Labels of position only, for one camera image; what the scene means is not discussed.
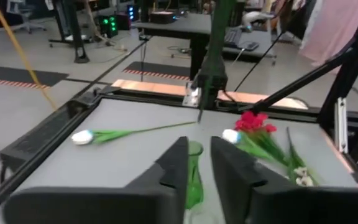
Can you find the black keyboard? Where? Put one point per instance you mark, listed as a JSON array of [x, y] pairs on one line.
[[232, 37]]

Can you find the device with blue lights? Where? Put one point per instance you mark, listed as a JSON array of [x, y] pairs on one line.
[[132, 12]]

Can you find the black floor stand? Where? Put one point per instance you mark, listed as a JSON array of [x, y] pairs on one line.
[[75, 31]]

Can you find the grey desk in background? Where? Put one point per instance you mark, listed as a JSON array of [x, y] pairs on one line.
[[182, 28]]

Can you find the white artificial tulip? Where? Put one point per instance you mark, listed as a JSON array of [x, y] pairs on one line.
[[82, 137], [231, 136]]

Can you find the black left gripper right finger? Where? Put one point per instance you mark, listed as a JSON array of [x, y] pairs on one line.
[[291, 205]]

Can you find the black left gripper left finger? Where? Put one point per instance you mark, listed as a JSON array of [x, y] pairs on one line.
[[104, 205]]

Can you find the black hazard striped floor mat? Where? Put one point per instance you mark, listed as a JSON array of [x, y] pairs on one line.
[[157, 68], [17, 74]]

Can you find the black upright frame post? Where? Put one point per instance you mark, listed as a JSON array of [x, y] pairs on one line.
[[353, 77]]

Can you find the light wooden side board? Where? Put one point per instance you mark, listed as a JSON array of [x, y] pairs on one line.
[[154, 87]]

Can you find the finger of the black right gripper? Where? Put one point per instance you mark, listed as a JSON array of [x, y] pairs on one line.
[[200, 115]]

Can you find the green glass vase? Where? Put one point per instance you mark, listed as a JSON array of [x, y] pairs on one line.
[[194, 186]]

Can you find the grey office chair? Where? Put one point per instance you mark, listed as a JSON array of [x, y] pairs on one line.
[[23, 12]]

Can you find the black diagonal frame brace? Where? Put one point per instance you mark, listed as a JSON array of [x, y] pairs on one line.
[[306, 77]]

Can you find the black computer mouse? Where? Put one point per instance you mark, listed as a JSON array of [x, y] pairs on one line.
[[251, 46]]

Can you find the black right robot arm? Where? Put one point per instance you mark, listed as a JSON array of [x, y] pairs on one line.
[[221, 31]]

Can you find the red artificial flower bunch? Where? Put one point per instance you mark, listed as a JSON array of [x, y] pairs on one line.
[[250, 122]]

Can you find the silver aluminium bracket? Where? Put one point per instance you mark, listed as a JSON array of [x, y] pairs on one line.
[[341, 124]]

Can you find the pink cloth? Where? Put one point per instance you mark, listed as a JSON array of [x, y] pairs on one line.
[[334, 28]]

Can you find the white metal base bracket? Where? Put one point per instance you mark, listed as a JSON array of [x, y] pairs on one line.
[[193, 96]]

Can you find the black box with orange top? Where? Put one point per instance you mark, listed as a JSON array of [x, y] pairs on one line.
[[163, 18]]

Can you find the pale pink blossom bunch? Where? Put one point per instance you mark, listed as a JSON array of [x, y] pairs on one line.
[[301, 180]]

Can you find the computer tower with green lights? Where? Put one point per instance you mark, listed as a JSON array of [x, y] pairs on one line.
[[108, 28]]

